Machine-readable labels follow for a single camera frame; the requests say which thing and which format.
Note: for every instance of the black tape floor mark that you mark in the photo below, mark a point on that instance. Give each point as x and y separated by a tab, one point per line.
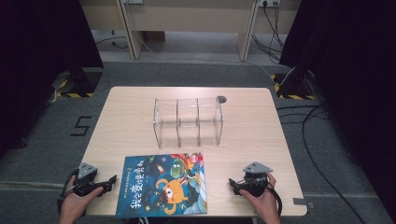
81	126

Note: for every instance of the clear acrylic book rack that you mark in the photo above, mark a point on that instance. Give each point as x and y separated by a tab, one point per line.
186	123

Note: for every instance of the dark round table grommet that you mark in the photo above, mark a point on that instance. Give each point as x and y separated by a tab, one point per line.
222	99

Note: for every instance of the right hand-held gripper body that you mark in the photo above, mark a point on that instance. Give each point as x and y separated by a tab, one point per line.
257	179

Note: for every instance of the black stand base striped tape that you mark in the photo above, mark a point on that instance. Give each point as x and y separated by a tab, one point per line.
82	82
294	85

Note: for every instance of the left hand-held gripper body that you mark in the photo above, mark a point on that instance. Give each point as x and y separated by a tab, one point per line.
86	170

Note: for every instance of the person's left hand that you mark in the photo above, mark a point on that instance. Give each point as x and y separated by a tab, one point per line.
74	203

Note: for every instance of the blue cartoon picture book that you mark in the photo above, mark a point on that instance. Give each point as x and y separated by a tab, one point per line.
162	186

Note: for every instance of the person's right hand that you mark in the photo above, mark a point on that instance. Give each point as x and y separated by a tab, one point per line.
263	202

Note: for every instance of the grey tape strip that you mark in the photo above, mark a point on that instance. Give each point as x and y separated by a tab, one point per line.
303	202

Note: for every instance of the white power strip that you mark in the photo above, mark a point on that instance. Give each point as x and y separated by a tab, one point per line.
269	2

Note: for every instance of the black curtain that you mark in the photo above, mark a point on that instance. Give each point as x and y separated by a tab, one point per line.
37	62
351	77

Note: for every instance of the brown box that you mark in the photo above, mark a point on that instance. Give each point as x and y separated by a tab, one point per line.
155	36

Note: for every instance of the beige wooden desk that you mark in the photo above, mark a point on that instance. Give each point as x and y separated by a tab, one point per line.
186	18

